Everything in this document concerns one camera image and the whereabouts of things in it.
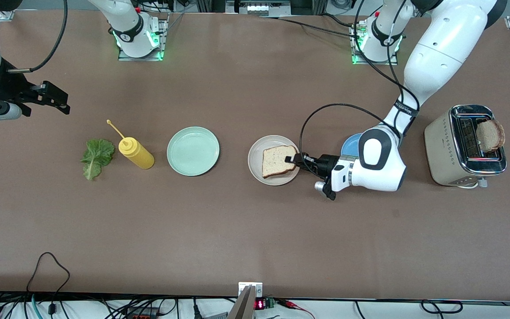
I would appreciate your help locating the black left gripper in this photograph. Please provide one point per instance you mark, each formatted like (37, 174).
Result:
(324, 163)

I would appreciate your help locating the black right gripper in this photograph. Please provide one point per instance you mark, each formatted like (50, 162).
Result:
(3, 91)

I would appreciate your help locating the white bread slice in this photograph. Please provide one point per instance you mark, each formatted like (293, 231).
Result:
(275, 161)
(489, 136)

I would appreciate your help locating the green lettuce leaf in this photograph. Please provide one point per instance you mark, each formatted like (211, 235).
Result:
(98, 155)

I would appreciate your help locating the yellow squeeze bottle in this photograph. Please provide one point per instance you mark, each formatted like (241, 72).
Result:
(137, 155)

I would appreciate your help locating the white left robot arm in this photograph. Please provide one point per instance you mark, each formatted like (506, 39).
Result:
(441, 53)

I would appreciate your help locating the beige plate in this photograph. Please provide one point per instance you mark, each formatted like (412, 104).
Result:
(257, 146)

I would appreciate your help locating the blue plate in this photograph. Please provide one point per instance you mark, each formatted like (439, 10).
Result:
(350, 146)

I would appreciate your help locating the pale green plate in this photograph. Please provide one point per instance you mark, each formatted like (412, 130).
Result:
(193, 151)

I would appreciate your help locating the small white mounting plate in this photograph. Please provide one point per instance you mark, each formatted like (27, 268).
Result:
(258, 290)

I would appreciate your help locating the beige chrome toaster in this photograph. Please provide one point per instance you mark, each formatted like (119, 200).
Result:
(441, 150)

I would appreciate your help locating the red digit display module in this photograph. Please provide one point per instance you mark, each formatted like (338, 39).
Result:
(260, 305)

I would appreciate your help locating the black device with white lights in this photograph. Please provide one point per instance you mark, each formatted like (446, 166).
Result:
(259, 8)

